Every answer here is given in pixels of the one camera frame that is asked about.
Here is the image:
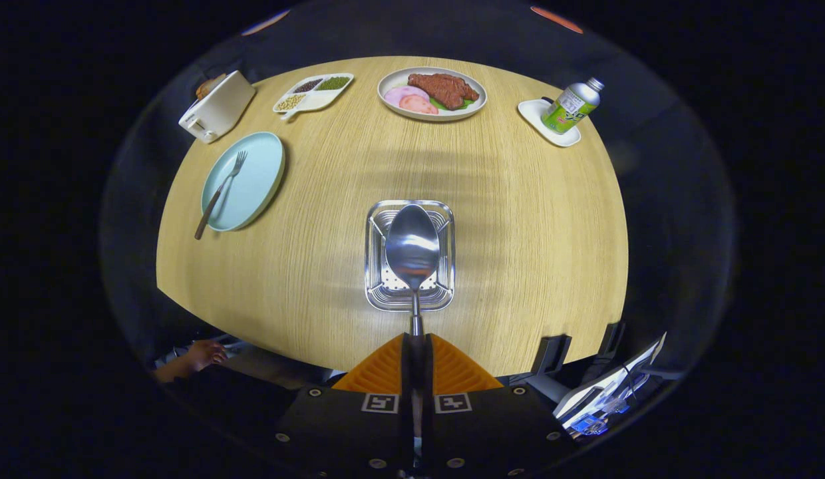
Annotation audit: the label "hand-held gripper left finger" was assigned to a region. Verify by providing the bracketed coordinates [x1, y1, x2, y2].
[273, 333, 414, 478]

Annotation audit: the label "white divided dish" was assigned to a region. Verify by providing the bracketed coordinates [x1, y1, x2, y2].
[273, 73, 355, 121]

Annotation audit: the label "pink ham slices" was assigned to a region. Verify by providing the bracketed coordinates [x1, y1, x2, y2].
[385, 85, 439, 116]

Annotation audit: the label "green label metal bottle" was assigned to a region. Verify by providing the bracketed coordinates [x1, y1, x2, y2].
[542, 77, 605, 135]

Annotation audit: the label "square metal wire basket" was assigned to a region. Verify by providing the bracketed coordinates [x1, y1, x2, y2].
[365, 200, 456, 313]

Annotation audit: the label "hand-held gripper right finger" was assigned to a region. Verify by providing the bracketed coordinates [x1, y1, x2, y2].
[423, 333, 578, 478]

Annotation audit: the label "brown grilled steak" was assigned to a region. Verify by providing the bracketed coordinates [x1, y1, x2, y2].
[407, 73, 480, 110]

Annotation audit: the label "silver spoon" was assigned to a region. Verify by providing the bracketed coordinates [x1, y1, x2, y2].
[385, 204, 442, 460]

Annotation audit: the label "white round meat plate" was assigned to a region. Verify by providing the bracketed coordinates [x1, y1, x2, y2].
[377, 67, 488, 122]

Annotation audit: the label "silver fork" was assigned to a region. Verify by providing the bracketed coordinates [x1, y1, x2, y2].
[194, 150, 248, 241]

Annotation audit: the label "white toaster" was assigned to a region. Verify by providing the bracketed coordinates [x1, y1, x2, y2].
[179, 71, 257, 144]

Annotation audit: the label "small white saucer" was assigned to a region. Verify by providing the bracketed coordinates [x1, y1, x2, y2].
[518, 98, 581, 148]

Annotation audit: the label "toasted bread slices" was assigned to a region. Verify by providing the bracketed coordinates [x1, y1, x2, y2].
[196, 73, 228, 100]

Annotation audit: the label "light blue plate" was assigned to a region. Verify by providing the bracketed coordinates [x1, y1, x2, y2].
[201, 132, 286, 233]

